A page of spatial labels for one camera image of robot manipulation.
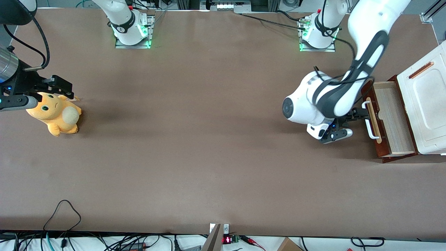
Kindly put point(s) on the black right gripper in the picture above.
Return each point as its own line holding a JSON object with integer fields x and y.
{"x": 25, "y": 82}

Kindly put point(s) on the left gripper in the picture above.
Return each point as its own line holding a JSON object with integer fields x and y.
{"x": 352, "y": 114}

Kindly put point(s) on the dark wooden drawer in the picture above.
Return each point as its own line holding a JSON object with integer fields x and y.
{"x": 393, "y": 115}

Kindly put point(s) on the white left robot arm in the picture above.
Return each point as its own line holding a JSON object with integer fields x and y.
{"x": 369, "y": 21}

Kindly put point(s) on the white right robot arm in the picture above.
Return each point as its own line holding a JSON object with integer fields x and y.
{"x": 123, "y": 21}

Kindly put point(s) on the white drawer cabinet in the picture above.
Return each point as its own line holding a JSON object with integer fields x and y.
{"x": 428, "y": 104}

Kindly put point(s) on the yellow plush toy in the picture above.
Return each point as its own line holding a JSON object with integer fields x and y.
{"x": 59, "y": 118}

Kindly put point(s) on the brown cardboard box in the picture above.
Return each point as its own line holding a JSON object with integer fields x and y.
{"x": 288, "y": 245}

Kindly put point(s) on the metal device with lights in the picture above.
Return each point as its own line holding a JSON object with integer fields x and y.
{"x": 226, "y": 6}

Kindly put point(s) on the black power adapter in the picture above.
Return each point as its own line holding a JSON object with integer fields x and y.
{"x": 137, "y": 246}

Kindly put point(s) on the red LED display module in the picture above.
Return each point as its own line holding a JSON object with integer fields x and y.
{"x": 227, "y": 240}

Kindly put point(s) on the wooden board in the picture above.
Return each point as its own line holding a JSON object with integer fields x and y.
{"x": 213, "y": 240}

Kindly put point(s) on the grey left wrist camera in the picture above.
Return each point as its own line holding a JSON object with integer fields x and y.
{"x": 343, "y": 133}

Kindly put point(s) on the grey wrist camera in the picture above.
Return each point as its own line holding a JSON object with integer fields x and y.
{"x": 17, "y": 103}
{"x": 343, "y": 133}

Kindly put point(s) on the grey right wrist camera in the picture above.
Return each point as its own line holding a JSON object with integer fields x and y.
{"x": 17, "y": 103}

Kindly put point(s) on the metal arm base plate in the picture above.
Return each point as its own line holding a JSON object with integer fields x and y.
{"x": 134, "y": 46}
{"x": 317, "y": 50}

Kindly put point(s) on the aluminium profile frame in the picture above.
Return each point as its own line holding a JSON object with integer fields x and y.
{"x": 427, "y": 17}

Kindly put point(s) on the small metal bracket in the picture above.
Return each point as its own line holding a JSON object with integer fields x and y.
{"x": 226, "y": 229}

